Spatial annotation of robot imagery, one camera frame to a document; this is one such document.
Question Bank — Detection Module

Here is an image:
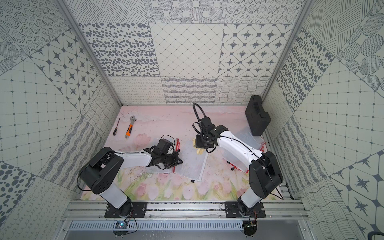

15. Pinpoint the clear mesh document bag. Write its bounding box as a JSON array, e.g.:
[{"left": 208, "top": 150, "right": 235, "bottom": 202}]
[
  {"left": 175, "top": 138, "right": 208, "bottom": 182},
  {"left": 218, "top": 131, "right": 265, "bottom": 173}
]

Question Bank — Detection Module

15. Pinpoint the yellow microfiber cloth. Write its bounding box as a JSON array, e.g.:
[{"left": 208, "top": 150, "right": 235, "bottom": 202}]
[{"left": 196, "top": 148, "right": 206, "bottom": 155}]

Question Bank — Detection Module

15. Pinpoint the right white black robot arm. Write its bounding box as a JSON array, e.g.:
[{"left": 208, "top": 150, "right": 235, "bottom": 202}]
[{"left": 193, "top": 103, "right": 284, "bottom": 217}]

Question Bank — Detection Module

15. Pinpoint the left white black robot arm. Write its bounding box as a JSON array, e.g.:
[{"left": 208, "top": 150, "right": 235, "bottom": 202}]
[{"left": 78, "top": 138, "right": 183, "bottom": 216}]

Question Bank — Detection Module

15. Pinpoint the dark slim screwdriver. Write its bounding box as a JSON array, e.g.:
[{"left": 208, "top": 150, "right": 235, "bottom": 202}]
[{"left": 113, "top": 118, "right": 121, "bottom": 136}]

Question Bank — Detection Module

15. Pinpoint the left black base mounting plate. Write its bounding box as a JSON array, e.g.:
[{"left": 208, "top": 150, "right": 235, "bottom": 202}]
[{"left": 105, "top": 201, "right": 148, "bottom": 219}]

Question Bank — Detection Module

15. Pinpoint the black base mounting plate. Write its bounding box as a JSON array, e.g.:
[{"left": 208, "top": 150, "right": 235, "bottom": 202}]
[
  {"left": 224, "top": 202, "right": 266, "bottom": 218},
  {"left": 105, "top": 201, "right": 148, "bottom": 219}
]

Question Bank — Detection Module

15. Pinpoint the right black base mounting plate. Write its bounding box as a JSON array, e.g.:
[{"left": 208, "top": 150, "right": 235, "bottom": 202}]
[{"left": 224, "top": 202, "right": 266, "bottom": 218}]

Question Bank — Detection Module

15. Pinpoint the orange handled adjustable wrench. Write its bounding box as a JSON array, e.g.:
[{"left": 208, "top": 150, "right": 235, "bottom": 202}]
[{"left": 125, "top": 116, "right": 137, "bottom": 139}]

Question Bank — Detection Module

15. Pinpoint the aluminium mounting rail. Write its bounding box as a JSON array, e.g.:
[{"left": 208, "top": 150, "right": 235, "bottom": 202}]
[{"left": 62, "top": 200, "right": 309, "bottom": 221}]

